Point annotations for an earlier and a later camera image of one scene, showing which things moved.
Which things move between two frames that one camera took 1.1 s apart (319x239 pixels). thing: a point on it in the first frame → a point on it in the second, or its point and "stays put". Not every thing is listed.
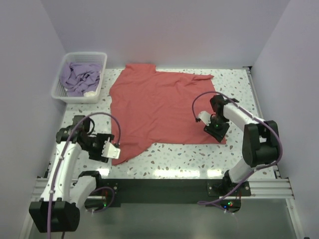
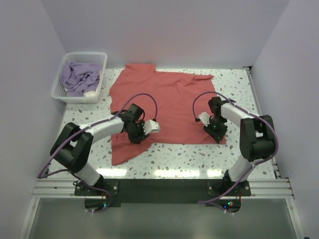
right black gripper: [219, 135] stays put
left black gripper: [97, 155] → [137, 140]
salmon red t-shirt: [148, 106] stays put
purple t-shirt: [77, 78] stays put
